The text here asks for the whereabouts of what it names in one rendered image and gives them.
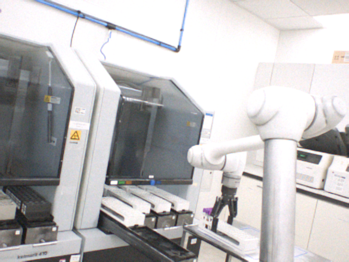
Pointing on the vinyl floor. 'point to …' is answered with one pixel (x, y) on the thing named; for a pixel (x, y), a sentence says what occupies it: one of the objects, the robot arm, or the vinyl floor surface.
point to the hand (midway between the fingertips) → (221, 226)
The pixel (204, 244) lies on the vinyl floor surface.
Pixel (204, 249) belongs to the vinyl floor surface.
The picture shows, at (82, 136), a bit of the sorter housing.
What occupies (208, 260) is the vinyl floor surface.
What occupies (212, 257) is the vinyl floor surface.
